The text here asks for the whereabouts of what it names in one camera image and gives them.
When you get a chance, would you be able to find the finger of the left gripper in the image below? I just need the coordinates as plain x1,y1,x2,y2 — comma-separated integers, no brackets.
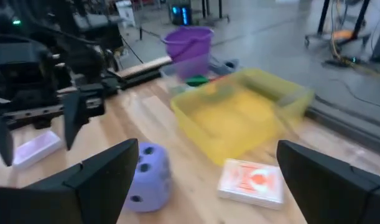
0,105,15,167
62,88,96,151

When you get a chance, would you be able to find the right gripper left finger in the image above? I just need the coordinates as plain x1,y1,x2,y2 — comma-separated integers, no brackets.
0,139,140,224

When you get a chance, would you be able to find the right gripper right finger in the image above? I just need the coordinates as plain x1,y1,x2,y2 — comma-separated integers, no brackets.
276,139,380,224

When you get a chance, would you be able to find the lavender foam die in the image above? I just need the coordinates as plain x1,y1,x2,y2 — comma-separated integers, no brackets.
124,142,174,213

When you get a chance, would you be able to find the dark green toy block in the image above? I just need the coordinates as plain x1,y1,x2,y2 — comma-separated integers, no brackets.
185,75,210,87

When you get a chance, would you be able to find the orange print card deck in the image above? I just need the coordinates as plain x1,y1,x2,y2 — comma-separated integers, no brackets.
216,158,285,210

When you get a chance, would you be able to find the white sign board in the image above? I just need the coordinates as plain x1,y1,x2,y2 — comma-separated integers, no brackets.
114,0,136,29

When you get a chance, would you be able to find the yellow translucent plastic bin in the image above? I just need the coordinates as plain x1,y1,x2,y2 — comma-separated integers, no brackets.
170,68,315,166

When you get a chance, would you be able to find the purple plastic bucket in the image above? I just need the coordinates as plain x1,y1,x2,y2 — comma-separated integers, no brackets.
161,26,215,80

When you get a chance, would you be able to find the black computer with blue lights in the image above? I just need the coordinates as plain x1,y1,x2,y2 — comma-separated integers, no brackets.
169,0,193,26

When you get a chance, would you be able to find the small clear plastic bin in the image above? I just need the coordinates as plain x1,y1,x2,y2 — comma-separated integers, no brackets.
163,54,240,94

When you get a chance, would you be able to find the black wheeled stand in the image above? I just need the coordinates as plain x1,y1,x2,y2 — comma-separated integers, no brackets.
304,0,374,47

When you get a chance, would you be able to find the black table edge rail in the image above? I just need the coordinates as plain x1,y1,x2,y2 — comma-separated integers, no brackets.
119,70,163,90

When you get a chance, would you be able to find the orange cable bundle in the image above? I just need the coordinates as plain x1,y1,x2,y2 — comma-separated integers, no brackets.
328,27,357,65

